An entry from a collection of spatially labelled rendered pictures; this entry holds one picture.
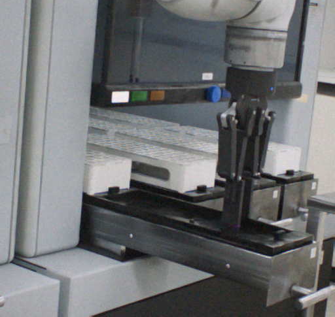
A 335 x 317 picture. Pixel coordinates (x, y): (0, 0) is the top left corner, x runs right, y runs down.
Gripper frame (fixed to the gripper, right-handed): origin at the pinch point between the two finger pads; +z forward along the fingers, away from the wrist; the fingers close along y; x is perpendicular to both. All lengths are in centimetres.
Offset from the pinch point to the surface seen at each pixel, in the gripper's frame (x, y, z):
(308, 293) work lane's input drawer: 16.3, 5.2, 9.2
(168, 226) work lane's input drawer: -5.0, 10.5, 3.7
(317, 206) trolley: 1.9, -23.1, 3.7
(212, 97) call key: -16.5, -14.5, -13.2
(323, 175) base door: -98, -225, 38
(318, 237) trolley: 2.4, -24.1, 9.3
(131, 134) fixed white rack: -40.0, -21.7, -2.1
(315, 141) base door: -104, -225, 24
